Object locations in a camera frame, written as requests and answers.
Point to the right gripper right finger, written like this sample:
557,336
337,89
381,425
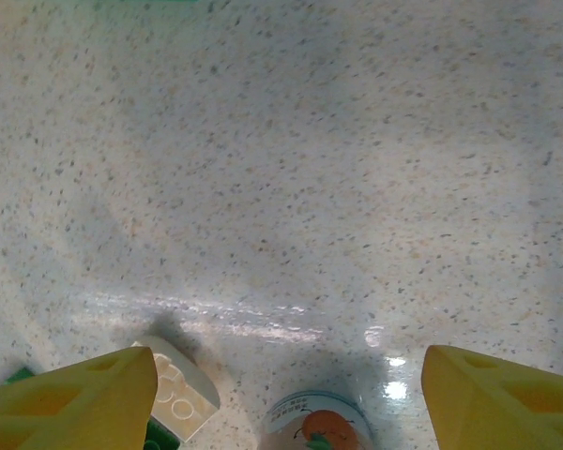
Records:
506,408

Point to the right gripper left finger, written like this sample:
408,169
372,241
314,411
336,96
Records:
65,408

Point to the green lego brick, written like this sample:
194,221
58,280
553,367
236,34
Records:
162,438

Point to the white lego brick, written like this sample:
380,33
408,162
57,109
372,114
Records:
183,394

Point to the tin can with pull tab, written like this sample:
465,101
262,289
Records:
316,422

